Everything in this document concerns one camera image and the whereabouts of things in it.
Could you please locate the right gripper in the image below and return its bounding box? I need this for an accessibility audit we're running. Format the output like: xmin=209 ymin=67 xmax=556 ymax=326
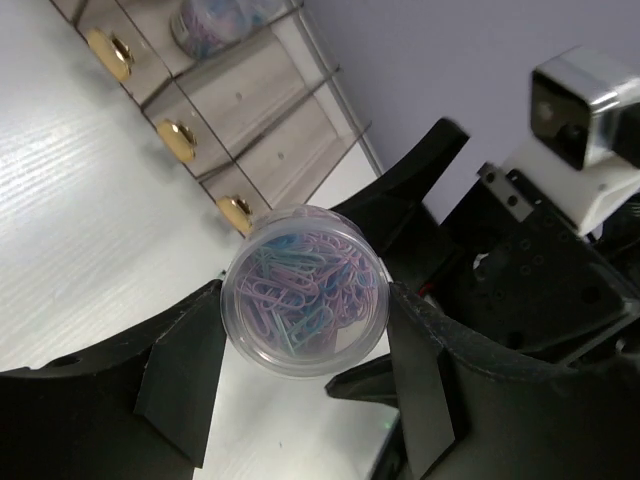
xmin=331 ymin=118 xmax=635 ymax=369

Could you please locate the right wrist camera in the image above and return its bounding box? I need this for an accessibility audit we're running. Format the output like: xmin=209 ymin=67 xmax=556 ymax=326
xmin=503 ymin=47 xmax=639 ymax=235

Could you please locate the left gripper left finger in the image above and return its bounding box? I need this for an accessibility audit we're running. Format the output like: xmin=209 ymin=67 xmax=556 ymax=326
xmin=1 ymin=280 xmax=225 ymax=479

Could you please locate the paperclip jar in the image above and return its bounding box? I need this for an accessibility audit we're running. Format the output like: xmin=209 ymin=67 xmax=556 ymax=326
xmin=221 ymin=205 xmax=390 ymax=379
xmin=169 ymin=0 xmax=282 ymax=60

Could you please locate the clear acrylic drawer organizer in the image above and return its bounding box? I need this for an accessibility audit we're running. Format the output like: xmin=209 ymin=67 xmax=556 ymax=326
xmin=56 ymin=1 xmax=368 ymax=233

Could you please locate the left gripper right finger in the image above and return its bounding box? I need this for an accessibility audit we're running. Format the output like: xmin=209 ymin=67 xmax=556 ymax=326
xmin=326 ymin=283 xmax=639 ymax=479

